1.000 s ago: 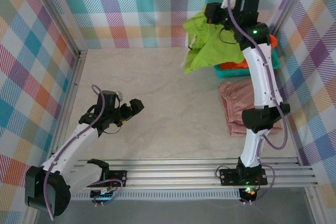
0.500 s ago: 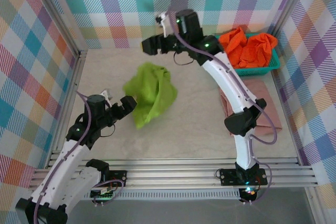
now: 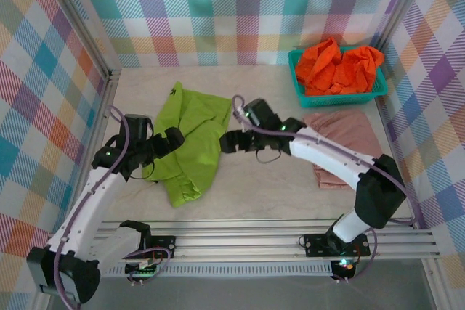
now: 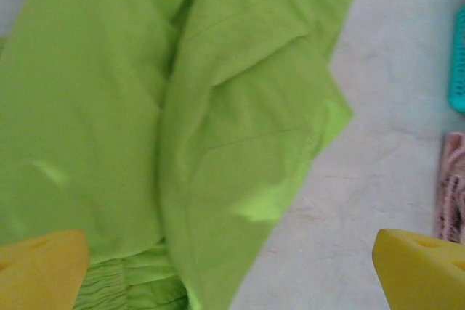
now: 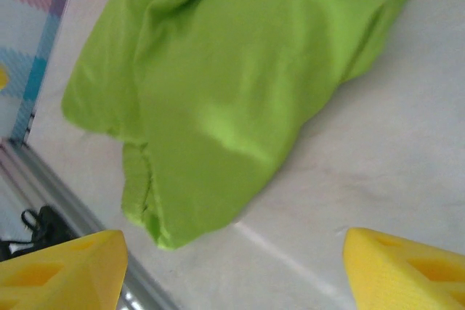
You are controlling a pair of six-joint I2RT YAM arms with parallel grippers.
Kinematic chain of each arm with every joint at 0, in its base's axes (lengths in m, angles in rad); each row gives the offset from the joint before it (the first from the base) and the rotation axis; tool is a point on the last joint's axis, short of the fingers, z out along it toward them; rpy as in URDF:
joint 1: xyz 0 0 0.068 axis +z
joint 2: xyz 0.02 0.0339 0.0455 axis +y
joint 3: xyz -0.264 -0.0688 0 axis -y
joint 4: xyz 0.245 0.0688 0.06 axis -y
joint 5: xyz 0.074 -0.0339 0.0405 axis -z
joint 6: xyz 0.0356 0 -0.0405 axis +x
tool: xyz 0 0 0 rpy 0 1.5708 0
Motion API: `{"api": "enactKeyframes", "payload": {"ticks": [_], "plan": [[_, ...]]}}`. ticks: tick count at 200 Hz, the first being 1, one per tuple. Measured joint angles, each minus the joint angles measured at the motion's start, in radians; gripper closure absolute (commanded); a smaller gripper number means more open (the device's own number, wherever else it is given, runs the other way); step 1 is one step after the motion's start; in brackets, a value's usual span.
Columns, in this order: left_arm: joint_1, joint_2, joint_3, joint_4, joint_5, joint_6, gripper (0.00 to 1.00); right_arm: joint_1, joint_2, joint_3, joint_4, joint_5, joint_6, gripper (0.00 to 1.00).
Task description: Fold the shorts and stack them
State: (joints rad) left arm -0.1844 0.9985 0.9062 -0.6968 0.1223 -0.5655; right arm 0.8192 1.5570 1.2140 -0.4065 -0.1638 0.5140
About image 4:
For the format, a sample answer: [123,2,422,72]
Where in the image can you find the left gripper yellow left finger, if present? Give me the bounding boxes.
[0,229,91,310]

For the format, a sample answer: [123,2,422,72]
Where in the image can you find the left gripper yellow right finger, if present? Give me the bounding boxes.
[372,228,465,310]

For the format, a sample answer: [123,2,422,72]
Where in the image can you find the pink shorts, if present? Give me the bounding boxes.
[432,131,465,246]

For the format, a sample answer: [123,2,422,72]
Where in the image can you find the lime green shorts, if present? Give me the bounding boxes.
[0,0,356,310]

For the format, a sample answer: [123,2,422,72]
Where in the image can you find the teal plastic basket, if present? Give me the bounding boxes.
[447,8,465,115]

